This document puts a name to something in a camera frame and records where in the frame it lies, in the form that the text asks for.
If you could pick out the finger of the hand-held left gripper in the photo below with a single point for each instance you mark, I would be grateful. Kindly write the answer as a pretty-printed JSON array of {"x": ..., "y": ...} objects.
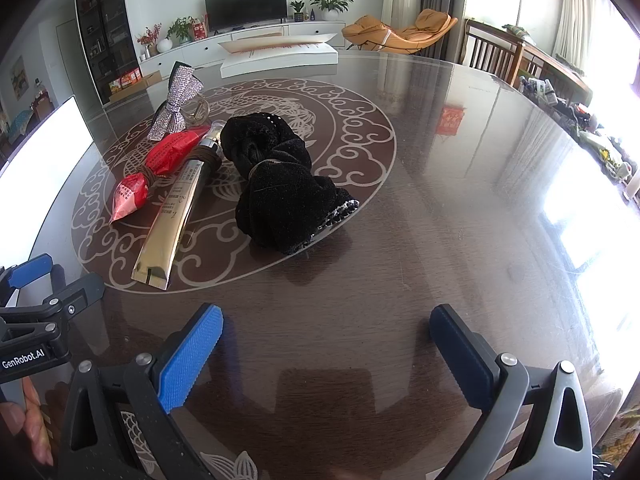
[
  {"x": 30, "y": 270},
  {"x": 80, "y": 295}
]

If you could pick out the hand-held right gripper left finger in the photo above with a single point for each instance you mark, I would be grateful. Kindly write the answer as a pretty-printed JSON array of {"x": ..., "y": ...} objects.
[{"x": 192, "y": 355}]

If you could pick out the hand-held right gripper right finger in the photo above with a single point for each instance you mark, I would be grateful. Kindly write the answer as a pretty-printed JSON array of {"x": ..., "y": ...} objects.
[{"x": 460, "y": 355}]

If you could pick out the cardboard box with white walls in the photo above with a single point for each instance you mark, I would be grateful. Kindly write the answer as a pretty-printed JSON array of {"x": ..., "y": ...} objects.
[{"x": 45, "y": 160}]

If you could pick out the black cloth with beaded trim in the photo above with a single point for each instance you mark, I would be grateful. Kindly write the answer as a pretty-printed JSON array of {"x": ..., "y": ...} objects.
[{"x": 280, "y": 195}]

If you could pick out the person's left hand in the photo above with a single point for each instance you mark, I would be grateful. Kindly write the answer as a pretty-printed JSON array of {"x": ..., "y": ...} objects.
[{"x": 27, "y": 420}]

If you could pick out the gold cosmetic tube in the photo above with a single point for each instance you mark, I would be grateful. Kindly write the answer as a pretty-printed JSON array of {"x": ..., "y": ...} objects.
[{"x": 170, "y": 230}]

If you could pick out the red plastic packet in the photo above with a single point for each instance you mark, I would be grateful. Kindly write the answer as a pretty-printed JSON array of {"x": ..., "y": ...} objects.
[{"x": 170, "y": 152}]

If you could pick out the floral yellow cloth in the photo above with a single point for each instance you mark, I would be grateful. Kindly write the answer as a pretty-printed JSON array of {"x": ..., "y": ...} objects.
[{"x": 620, "y": 430}]

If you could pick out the brown cardboard box with packets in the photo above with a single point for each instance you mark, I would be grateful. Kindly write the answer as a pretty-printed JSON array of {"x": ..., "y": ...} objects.
[{"x": 135, "y": 87}]

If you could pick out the silver rhinestone bow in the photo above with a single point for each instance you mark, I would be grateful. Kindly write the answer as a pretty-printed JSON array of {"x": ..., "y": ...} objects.
[{"x": 175, "y": 105}]

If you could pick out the dark display cabinet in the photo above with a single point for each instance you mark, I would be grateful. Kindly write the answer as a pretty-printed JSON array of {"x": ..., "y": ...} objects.
[{"x": 105, "y": 30}]

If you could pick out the red flowers in vase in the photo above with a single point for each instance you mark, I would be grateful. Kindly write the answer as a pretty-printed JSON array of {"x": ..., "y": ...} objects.
[{"x": 149, "y": 40}]

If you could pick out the white round vase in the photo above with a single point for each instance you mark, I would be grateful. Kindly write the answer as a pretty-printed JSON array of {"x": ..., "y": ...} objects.
[{"x": 164, "y": 45}]

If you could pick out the pile of small household things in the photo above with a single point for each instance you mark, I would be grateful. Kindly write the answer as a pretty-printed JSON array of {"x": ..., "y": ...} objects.
[{"x": 595, "y": 130}]

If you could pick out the white television cabinet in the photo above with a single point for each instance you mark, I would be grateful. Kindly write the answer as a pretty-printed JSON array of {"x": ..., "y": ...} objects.
[{"x": 200, "y": 50}]

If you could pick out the leafy potted plant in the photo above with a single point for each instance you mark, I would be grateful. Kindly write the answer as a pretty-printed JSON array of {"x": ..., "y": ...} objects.
[{"x": 181, "y": 30}]

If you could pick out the red gift bag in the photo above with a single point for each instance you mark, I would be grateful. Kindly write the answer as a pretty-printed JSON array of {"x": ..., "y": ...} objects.
[{"x": 199, "y": 29}]

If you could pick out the wooden side table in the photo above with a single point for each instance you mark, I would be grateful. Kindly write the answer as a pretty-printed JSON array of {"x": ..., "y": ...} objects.
[{"x": 555, "y": 67}]

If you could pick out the wooden slatted chair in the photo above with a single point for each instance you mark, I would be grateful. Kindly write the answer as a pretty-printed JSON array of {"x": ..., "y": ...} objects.
[{"x": 492, "y": 50}]

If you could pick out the white flat box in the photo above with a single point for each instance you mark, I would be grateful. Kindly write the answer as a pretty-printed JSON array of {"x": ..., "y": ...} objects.
[{"x": 280, "y": 57}]

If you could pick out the orange lounge chair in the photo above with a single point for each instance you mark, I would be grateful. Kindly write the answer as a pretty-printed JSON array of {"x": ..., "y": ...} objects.
[{"x": 400, "y": 35}]

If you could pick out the black flat television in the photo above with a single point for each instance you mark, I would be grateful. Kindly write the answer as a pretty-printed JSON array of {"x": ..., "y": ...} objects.
[{"x": 245, "y": 5}]

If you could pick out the small potted green plant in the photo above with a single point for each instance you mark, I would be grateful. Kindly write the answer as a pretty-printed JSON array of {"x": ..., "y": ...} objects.
[{"x": 298, "y": 10}]

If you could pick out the white curtain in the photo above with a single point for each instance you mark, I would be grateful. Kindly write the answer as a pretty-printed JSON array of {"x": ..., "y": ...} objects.
[{"x": 580, "y": 10}]

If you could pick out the large potted green plant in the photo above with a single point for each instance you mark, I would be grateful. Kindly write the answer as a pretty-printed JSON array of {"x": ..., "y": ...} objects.
[{"x": 330, "y": 5}]

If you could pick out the framed wall picture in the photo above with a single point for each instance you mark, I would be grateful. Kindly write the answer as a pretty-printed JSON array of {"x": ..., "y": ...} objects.
[{"x": 19, "y": 77}]

